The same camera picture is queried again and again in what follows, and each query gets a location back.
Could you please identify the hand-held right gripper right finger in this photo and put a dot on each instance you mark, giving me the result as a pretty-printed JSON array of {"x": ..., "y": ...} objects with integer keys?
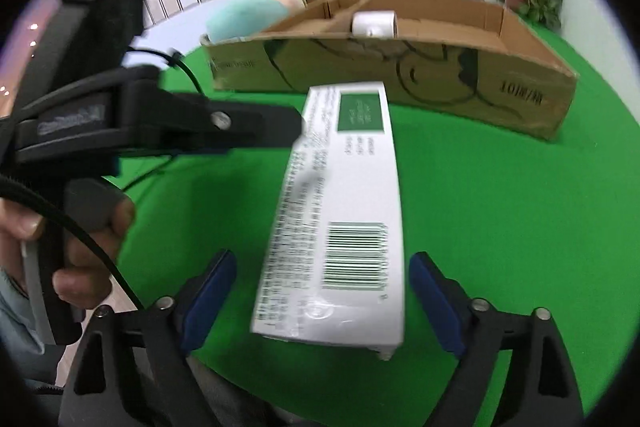
[{"x": 435, "y": 302}]

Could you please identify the large cardboard box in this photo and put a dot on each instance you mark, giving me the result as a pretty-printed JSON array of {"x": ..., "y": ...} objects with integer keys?
[{"x": 450, "y": 77}]

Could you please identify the white handheld device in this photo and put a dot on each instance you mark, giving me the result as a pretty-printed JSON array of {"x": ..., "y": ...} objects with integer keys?
[{"x": 374, "y": 24}]

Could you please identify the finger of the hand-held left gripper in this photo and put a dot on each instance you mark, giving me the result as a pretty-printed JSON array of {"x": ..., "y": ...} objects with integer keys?
[{"x": 240, "y": 127}]

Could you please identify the white and green box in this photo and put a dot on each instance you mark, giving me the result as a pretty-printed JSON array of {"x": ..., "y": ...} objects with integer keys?
[{"x": 345, "y": 207}]

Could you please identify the green tablecloth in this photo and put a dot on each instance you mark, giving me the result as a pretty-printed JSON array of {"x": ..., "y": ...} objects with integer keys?
[{"x": 500, "y": 232}]

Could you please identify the teal and pink plush toy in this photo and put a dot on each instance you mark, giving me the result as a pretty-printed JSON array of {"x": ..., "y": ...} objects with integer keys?
[{"x": 245, "y": 17}]

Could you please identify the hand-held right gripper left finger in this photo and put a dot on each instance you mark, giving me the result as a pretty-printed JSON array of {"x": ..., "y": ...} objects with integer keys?
[{"x": 210, "y": 294}]

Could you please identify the person's left hand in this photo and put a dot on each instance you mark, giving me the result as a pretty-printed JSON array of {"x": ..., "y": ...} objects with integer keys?
[{"x": 90, "y": 277}]

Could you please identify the person's left forearm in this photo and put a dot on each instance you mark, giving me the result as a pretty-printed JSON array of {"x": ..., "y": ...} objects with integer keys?
[{"x": 15, "y": 312}]

